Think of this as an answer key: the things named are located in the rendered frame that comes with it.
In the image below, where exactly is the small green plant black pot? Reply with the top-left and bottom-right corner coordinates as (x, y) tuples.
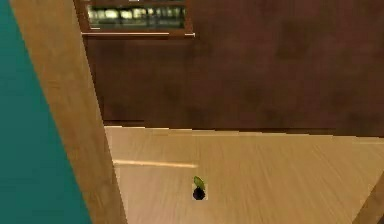
(191, 175), (207, 202)

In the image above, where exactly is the brown framed window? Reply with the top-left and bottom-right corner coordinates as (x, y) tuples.
(73, 0), (196, 39)

